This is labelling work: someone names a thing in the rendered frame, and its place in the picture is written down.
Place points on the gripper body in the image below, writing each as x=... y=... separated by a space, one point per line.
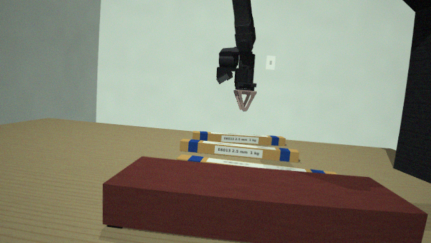
x=248 y=86

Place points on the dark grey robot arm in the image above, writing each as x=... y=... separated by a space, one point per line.
x=245 y=38

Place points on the tan cardboard pack with blue bands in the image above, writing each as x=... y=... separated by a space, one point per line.
x=247 y=164

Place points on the tan pack of welding electrodes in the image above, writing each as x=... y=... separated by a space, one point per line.
x=239 y=138
x=239 y=150

